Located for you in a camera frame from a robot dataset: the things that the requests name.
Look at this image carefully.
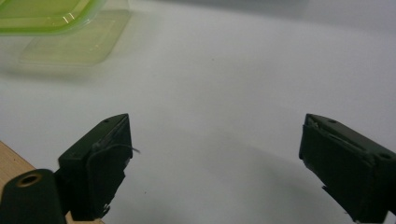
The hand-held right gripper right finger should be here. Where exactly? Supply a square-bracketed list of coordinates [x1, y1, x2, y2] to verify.
[298, 113, 396, 224]

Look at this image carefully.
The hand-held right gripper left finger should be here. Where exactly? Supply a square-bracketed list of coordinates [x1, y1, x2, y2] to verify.
[57, 113, 141, 222]

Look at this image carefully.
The rectangular green plastic container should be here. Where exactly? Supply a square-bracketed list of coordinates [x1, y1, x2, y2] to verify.
[0, 0, 133, 68]

